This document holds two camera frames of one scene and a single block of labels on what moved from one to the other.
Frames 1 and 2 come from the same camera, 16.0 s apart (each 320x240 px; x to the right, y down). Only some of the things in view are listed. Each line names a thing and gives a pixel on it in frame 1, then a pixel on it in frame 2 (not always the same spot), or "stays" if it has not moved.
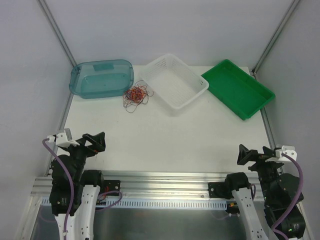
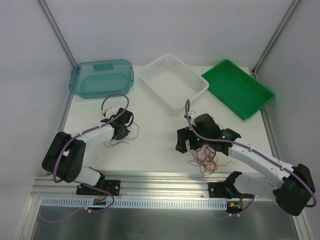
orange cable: x=136 y=93 → x=206 y=156
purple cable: x=135 y=94 → x=127 y=138
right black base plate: x=216 y=189 stays
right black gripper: x=258 y=155 → x=182 y=139
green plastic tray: x=238 y=90 stays
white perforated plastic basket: x=176 y=82 stays
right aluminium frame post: x=287 y=16 stays
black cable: x=136 y=95 → x=206 y=158
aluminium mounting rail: x=145 y=184 stays
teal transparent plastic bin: x=101 y=79 stays
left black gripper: x=83 y=145 → x=121 y=131
